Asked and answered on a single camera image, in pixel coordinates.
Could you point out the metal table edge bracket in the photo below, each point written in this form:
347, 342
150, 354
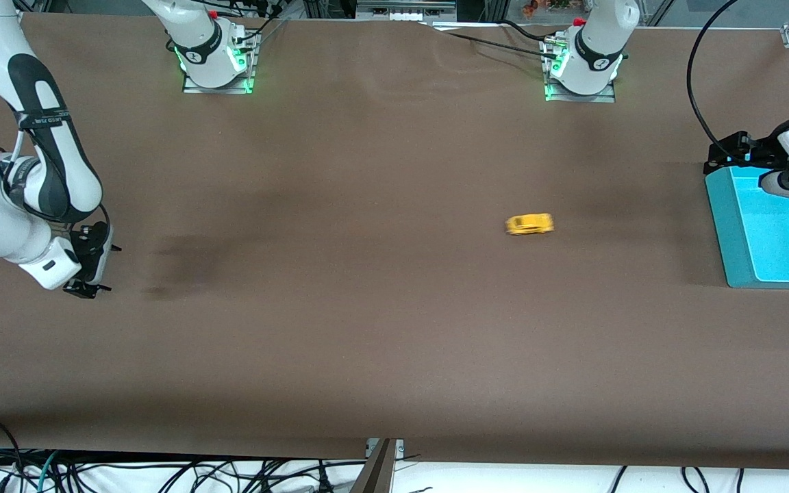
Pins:
377, 472

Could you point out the grey power strip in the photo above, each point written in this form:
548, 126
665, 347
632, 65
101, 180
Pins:
408, 15

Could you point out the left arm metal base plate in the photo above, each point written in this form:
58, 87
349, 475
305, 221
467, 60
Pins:
600, 98

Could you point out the yellow beetle toy car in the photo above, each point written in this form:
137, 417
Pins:
530, 224

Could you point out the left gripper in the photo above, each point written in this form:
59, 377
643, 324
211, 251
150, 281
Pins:
759, 155

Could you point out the teal plastic bin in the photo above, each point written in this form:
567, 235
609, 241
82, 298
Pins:
771, 246

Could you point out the orange background objects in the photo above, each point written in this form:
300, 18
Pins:
531, 8

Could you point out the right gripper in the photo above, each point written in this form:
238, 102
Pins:
89, 244

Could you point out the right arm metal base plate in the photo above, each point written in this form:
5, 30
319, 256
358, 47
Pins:
230, 90

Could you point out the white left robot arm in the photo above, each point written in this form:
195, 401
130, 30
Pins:
596, 41

